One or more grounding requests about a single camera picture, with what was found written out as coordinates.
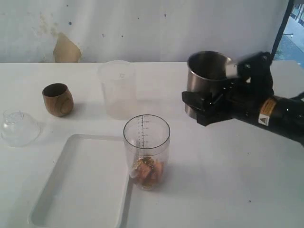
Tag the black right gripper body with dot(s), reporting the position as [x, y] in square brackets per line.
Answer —
[245, 98]

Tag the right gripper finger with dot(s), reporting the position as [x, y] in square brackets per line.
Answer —
[257, 64]
[204, 107]

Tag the stainless steel cup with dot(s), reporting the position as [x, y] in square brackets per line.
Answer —
[210, 72]

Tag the wooden cubes and gold coins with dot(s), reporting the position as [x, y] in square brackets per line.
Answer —
[147, 172]

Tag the brown wooden cup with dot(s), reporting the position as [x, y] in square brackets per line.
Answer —
[58, 99]

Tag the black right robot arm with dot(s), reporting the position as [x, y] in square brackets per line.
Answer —
[280, 115]

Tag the clear graduated shaker cup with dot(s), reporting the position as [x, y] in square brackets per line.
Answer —
[146, 139]

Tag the clear strainer lid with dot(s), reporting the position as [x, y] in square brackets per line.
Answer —
[18, 128]

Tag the translucent frosted plastic cup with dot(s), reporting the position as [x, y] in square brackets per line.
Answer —
[118, 83]

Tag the white rectangular tray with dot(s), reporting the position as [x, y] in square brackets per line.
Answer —
[87, 186]

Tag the dark window frame post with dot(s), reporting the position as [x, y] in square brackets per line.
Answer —
[282, 28]

